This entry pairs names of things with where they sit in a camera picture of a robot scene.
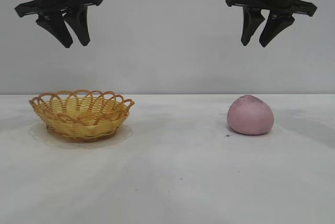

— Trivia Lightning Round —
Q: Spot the yellow woven wicker basket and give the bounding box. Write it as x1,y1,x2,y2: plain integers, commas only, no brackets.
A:
29,89,136,142

